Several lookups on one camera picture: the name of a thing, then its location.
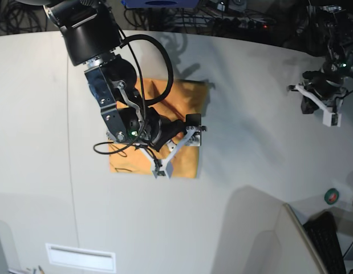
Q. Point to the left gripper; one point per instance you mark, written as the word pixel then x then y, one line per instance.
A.
pixel 324 89

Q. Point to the blue box at top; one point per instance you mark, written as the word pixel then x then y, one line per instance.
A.
pixel 188 4

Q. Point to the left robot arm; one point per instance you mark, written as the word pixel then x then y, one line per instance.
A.
pixel 317 28

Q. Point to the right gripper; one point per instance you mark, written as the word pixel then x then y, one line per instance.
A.
pixel 127 119

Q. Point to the black keyboard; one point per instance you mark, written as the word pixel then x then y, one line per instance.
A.
pixel 322 233

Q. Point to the yellow t-shirt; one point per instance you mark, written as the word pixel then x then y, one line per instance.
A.
pixel 185 97

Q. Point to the white label plate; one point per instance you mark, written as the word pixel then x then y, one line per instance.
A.
pixel 79 258

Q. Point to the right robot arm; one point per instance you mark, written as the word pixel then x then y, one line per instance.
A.
pixel 91 35

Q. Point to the green tape roll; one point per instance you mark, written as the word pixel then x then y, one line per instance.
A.
pixel 331 196

